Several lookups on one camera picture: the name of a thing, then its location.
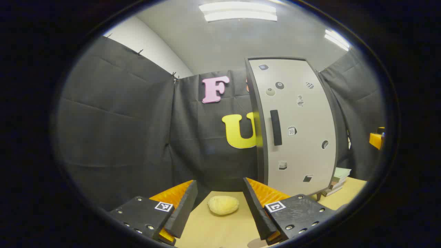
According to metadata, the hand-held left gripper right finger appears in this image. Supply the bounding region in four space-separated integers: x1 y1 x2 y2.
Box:
243 177 336 246

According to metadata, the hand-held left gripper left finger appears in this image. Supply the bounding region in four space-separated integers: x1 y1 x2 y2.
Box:
110 180 198 246

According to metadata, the beige cabinet door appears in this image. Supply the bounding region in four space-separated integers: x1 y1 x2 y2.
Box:
249 59 338 197

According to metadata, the black door handle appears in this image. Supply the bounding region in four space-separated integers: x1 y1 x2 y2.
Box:
270 110 283 146

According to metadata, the grey cabinet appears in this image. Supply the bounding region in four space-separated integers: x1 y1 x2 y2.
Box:
245 57 348 202

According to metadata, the pale yellow lumpy ball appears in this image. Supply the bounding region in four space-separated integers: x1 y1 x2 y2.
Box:
207 196 240 216

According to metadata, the green book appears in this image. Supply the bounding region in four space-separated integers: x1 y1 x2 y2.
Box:
332 167 352 183

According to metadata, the black backdrop cloth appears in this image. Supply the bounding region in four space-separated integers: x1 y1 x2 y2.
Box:
57 36 384 210

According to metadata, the small ceiling light panel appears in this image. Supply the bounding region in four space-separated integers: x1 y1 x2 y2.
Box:
324 29 352 51

